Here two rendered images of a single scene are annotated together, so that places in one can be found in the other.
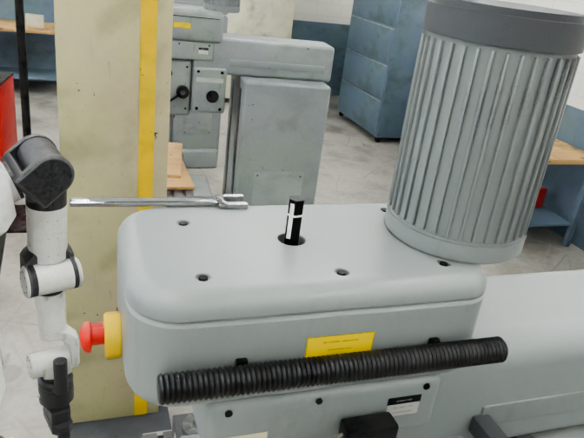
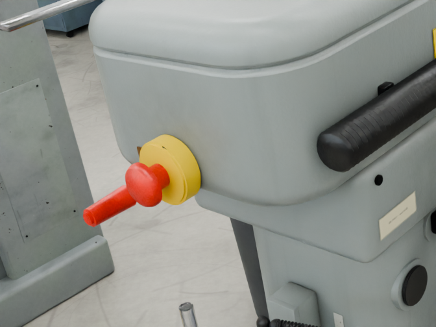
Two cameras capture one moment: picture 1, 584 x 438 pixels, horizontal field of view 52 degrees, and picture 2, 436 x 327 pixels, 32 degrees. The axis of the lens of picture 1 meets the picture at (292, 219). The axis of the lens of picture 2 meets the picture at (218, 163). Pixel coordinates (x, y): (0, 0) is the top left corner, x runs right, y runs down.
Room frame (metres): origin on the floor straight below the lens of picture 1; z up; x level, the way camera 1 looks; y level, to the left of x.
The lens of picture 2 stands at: (0.06, 0.37, 2.05)
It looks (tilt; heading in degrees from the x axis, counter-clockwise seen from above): 26 degrees down; 341
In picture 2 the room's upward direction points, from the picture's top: 11 degrees counter-clockwise
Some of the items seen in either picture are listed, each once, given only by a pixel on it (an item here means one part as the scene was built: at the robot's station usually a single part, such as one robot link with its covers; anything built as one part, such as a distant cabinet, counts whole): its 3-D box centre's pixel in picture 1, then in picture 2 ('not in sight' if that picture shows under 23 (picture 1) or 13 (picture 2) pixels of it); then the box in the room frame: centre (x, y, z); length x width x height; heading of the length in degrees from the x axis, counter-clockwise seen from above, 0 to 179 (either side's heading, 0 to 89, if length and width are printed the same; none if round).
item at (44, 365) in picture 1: (53, 371); not in sight; (1.24, 0.57, 1.17); 0.11 x 0.11 x 0.11; 39
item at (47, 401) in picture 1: (56, 403); not in sight; (1.25, 0.57, 1.05); 0.13 x 0.10 x 0.12; 38
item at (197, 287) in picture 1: (295, 289); (335, 24); (0.73, -0.02, 1.81); 0.47 x 0.26 x 0.16; 111
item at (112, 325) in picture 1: (112, 335); (169, 170); (0.64, 0.21, 1.76); 0.06 x 0.02 x 0.06; 21
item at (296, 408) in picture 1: (301, 362); (363, 128); (0.74, -0.04, 1.68); 0.34 x 0.24 x 0.10; 111
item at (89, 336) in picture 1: (93, 336); (149, 181); (0.63, 0.23, 1.76); 0.04 x 0.03 x 0.04; 21
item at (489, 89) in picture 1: (477, 127); not in sight; (0.82, -0.24, 2.05); 0.20 x 0.20 x 0.32
